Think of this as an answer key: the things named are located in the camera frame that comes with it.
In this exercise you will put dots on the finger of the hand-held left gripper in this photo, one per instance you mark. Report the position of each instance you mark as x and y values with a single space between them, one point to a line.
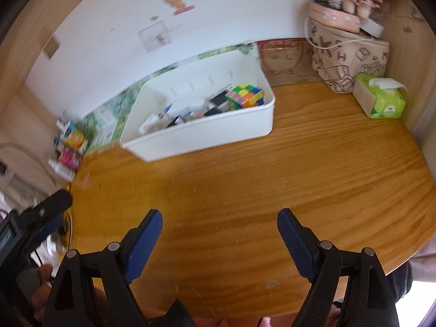
51 204
47 228

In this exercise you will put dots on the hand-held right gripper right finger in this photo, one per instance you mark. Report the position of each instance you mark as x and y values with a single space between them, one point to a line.
296 245

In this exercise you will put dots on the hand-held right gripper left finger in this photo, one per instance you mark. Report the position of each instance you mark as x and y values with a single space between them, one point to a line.
143 245

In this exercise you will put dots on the white storage bin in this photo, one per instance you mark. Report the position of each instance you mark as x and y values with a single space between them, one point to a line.
204 136

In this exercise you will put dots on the colourful puzzle cube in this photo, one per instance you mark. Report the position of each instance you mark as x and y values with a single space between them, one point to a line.
243 95

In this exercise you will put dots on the black power adapter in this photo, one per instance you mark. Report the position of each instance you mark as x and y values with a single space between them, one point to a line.
218 101

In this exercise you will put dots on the person's left hand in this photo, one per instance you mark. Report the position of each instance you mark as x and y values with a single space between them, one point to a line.
42 289

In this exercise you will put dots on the white plastic bottle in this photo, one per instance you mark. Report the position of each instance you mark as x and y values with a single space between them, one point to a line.
61 170

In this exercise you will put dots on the pink snack packet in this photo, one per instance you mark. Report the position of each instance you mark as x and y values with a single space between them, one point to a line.
70 159

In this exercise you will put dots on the colourful snack packets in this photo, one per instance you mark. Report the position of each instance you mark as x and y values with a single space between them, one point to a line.
74 138

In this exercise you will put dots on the person's dark clothing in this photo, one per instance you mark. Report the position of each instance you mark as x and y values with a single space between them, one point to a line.
173 313

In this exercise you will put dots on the white leaf print box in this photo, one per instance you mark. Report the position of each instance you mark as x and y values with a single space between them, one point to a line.
105 126

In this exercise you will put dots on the green leaf print paper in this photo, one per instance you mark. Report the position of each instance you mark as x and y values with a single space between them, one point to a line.
126 102

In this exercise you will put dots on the brown tape patch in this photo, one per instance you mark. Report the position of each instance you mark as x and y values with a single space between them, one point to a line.
51 49

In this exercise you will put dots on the green tissue pack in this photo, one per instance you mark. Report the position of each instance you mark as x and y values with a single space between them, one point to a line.
378 98

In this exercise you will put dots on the cardboard box with red drawing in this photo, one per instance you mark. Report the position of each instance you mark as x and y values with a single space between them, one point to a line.
286 64

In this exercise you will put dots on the beige letter print bag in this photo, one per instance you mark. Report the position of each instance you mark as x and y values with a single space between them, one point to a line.
351 64

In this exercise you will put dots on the white charger block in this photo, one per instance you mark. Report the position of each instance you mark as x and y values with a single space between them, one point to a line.
372 27

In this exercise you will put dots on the pink case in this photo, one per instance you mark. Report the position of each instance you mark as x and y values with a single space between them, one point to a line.
333 17

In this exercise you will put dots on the pink square wall sticker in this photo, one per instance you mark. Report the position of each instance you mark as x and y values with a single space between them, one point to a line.
154 36

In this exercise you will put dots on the yellow pony wall sticker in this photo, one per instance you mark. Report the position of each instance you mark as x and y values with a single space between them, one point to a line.
177 2

